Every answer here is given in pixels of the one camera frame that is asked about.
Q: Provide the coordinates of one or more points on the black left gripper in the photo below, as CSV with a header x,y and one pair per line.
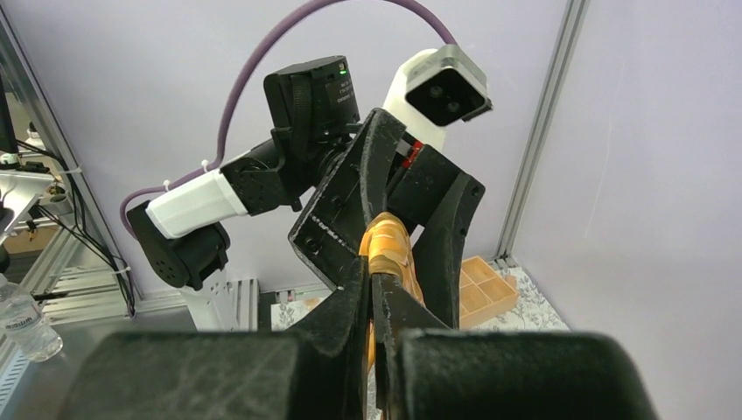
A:
x,y
339,170

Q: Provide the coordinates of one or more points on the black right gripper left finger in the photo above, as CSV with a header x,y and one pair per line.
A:
x,y
316,369

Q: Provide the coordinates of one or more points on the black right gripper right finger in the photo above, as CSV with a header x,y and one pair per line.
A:
x,y
425,370

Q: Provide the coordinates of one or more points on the yellow patterned tie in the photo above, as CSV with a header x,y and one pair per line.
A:
x,y
387,246

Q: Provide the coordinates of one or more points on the wooden compartment tray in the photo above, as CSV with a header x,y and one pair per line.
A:
x,y
483,293

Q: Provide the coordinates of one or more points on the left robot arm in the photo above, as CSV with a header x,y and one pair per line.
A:
x,y
181,232

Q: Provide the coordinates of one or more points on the plastic water bottle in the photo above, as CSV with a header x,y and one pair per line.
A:
x,y
23,322

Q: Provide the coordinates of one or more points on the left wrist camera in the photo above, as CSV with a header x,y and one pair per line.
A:
x,y
434,89

